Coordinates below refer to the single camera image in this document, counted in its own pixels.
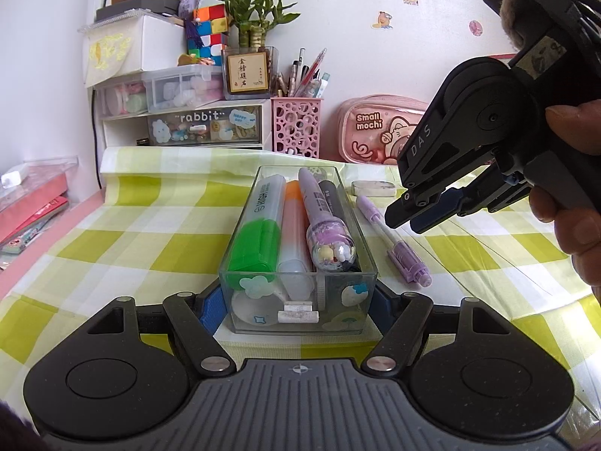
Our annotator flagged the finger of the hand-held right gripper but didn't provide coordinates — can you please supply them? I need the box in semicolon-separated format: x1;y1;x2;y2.
462;162;535;215
385;188;464;236

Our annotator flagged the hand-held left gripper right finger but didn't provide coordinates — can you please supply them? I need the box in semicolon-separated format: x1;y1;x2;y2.
364;284;510;377

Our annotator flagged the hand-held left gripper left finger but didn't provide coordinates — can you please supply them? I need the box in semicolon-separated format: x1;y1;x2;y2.
87;286;238;377

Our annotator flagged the clear plastic organiser box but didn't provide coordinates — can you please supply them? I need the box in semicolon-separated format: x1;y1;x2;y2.
219;165;379;336

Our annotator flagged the purple mechanical pen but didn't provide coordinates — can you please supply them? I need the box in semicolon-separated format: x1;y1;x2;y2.
355;196;433;287

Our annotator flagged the green highlighter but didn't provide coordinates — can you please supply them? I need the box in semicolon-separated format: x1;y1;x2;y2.
225;174;287;276

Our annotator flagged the black marker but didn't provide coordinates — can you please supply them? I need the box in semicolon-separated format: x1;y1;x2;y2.
318;179;362;272

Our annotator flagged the purple pen with toy cap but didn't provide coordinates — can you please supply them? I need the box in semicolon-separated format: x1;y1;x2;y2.
298;166;358;274

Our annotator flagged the person's right hand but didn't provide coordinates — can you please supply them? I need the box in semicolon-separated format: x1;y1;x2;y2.
530;101;601;311

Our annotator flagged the white eraser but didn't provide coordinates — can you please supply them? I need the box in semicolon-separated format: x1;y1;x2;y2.
351;180;398;197

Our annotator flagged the pink pencil pouch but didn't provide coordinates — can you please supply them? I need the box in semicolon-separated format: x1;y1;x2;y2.
335;94;431;166

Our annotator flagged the yellow green checked tablecloth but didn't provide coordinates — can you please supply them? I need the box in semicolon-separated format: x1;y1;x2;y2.
0;145;601;437

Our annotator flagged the orange pink highlighter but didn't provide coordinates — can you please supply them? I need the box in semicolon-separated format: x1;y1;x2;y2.
277;179;315;299

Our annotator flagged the pink perforated pen holder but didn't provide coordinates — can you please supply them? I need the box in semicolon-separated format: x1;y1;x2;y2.
270;96;326;160

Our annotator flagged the clear drawer with stickers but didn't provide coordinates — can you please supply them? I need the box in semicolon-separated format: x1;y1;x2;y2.
148;106;262;145

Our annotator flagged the bunch of pens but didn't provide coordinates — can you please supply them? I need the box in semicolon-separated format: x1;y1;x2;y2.
275;47;332;100

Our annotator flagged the colourful booklet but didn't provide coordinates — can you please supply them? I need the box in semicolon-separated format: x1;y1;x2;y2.
0;218;48;269

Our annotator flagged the white desktop drawer organiser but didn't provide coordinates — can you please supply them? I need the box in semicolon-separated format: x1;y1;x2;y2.
101;98;273;152

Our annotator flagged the red book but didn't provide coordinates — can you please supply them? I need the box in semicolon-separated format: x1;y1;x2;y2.
0;171;69;245

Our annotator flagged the wide clear storage box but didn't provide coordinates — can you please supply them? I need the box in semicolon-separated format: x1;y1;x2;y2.
143;66;226;112

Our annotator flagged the small clear storage box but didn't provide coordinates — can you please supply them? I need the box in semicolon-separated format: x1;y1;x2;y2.
94;77;151;116

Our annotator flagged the dark purple clothing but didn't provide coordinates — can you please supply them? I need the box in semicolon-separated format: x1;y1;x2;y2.
0;401;38;451

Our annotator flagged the glass vase with label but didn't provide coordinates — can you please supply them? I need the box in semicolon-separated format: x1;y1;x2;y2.
220;46;275;101

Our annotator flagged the green bamboo plant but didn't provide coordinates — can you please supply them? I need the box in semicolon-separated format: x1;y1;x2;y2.
211;0;302;50

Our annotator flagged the white storage box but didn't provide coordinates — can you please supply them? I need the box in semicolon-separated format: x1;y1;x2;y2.
77;12;189;88

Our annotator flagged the purple sachet with tassel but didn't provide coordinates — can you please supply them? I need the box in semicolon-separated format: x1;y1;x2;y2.
178;0;208;47

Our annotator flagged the dark grey stand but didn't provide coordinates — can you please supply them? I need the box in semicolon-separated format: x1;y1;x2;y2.
95;0;182;23

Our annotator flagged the black cable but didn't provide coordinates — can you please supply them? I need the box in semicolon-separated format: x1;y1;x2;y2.
93;87;105;192

